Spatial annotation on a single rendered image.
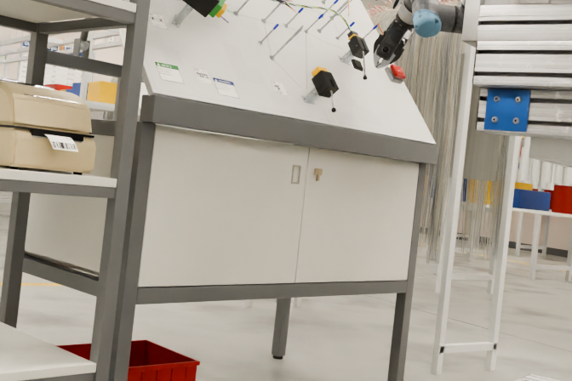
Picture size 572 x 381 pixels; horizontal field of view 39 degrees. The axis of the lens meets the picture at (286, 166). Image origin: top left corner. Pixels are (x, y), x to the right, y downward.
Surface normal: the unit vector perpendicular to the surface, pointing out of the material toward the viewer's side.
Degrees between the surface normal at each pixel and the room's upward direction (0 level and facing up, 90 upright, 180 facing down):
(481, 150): 90
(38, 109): 72
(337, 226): 90
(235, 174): 90
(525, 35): 90
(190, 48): 52
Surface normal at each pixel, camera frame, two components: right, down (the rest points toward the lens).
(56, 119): 0.75, -0.24
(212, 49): 0.63, -0.56
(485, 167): -0.81, -0.09
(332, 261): 0.71, 0.07
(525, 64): -0.55, -0.07
